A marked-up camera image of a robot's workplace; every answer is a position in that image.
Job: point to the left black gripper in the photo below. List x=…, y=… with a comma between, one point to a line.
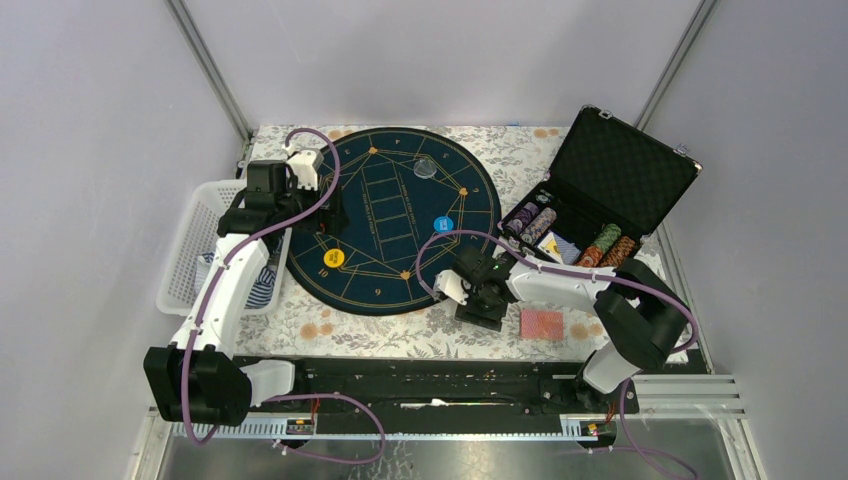
x=327, y=220

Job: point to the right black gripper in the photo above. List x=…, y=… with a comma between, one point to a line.
x=471, y=314

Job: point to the blue dealer button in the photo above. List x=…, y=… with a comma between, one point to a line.
x=443, y=224

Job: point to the yellow dealer button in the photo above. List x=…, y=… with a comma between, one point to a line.
x=334, y=258

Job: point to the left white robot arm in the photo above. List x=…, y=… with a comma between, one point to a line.
x=194, y=378

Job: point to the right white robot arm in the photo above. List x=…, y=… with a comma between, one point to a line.
x=641, y=316

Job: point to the white plastic basket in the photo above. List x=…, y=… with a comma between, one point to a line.
x=197, y=234

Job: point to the red card deck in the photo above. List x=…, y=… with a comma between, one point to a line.
x=541, y=325

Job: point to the purple chip row in case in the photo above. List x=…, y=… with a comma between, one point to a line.
x=521, y=219

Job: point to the blue orange chip row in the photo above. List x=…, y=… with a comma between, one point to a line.
x=538, y=226

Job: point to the striped blue white cloth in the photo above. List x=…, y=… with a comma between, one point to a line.
x=262, y=290

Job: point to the round dark blue poker mat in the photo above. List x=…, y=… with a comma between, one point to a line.
x=390, y=244

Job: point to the red chip row in case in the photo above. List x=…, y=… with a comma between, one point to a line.
x=595, y=257

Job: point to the clear plastic disc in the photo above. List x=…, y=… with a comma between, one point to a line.
x=424, y=167

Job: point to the floral tablecloth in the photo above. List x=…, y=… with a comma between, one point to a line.
x=516, y=158

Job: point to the green chip row in case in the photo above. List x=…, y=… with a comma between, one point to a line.
x=607, y=237

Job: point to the black chip carrying case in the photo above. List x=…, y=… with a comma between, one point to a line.
x=607, y=171

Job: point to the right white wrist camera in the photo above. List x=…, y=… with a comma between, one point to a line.
x=449, y=284

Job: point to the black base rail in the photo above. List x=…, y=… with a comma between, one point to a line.
x=453, y=397

